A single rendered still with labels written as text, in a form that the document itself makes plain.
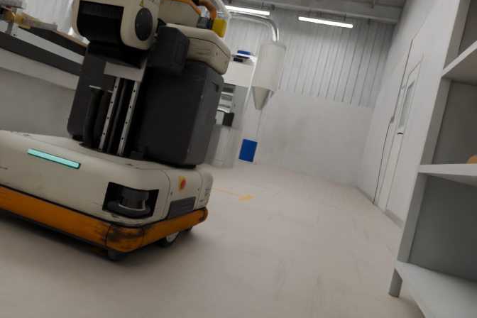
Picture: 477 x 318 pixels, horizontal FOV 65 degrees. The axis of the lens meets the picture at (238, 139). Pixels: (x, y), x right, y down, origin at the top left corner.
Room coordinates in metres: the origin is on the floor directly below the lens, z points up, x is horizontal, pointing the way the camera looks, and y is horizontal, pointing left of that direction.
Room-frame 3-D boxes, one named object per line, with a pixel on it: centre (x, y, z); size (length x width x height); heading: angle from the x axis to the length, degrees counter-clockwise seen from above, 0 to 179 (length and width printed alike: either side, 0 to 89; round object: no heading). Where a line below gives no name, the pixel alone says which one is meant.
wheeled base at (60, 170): (1.45, 0.44, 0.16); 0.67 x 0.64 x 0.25; 165
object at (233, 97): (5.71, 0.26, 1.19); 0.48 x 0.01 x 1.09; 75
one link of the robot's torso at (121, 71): (1.27, 0.42, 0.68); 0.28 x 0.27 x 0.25; 75
